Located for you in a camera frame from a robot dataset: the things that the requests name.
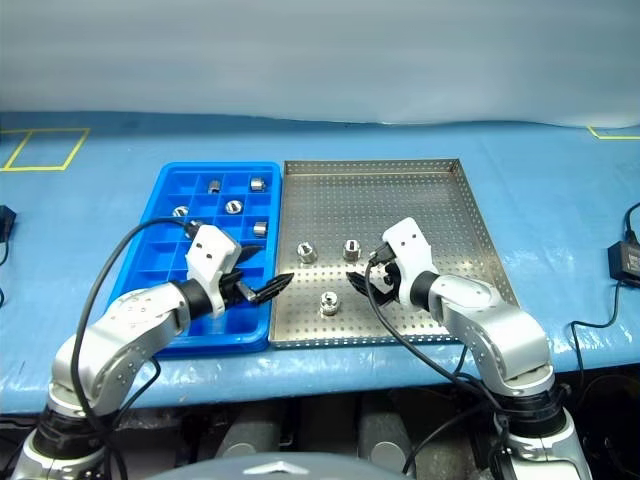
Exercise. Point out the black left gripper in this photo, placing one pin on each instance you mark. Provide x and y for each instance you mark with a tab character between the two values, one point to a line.
231	291

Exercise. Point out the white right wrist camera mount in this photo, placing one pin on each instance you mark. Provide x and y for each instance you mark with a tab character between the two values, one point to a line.
412	245

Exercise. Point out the perforated metal tray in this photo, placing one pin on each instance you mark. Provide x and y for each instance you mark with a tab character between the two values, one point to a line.
350	200

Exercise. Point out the black power adapter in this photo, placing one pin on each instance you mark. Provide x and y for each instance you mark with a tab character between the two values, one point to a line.
627	262

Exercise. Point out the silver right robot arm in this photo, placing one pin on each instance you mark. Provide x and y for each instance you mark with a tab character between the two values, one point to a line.
500	330

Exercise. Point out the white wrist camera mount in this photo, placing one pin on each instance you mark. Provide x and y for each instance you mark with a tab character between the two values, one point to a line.
210	250
412	245

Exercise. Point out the dark grey rounded shape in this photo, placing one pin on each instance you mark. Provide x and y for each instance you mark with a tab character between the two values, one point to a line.
250	437
385	440

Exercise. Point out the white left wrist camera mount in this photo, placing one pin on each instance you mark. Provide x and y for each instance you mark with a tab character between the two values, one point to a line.
210	250

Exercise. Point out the blue plastic table cover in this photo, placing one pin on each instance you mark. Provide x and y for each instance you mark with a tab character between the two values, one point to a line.
450	140

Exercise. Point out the grey robot torso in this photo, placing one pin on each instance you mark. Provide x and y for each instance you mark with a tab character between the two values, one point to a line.
290	470

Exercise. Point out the metal nut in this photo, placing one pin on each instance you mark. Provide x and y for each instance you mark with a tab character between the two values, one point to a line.
260	228
214	185
180	211
329	303
307	251
351	248
257	184
233	205

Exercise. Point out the metal nut front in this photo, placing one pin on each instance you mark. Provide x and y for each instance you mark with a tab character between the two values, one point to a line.
329	303

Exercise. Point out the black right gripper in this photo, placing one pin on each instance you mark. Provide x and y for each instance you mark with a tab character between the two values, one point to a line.
391	270

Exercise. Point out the blue compartment tray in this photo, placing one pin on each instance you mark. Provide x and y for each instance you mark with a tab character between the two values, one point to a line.
155	260

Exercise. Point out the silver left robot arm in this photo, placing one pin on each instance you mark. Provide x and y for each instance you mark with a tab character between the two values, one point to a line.
125	325

